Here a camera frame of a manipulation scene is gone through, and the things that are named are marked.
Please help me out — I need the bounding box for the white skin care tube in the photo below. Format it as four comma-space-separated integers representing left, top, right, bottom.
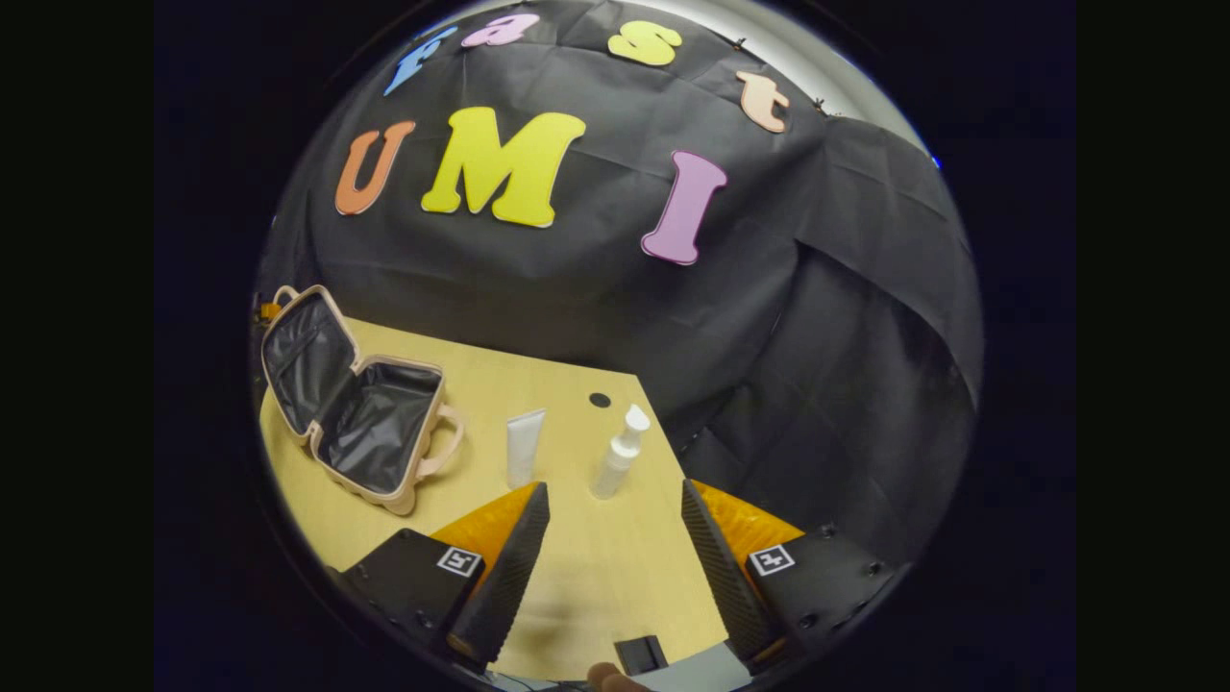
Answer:
505, 408, 547, 489

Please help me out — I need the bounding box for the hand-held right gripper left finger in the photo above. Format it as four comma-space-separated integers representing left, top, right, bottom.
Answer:
327, 481, 552, 674

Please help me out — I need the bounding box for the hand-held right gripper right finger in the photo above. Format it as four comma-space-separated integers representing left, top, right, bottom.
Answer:
680, 479, 909, 674

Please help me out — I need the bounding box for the pink suitcase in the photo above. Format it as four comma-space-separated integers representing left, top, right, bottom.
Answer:
259, 284, 465, 516

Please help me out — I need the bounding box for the black backdrop cloth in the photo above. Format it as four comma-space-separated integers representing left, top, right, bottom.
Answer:
252, 0, 983, 563

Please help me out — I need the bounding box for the white pump bottle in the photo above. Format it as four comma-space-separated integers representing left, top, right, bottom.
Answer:
589, 404, 652, 501

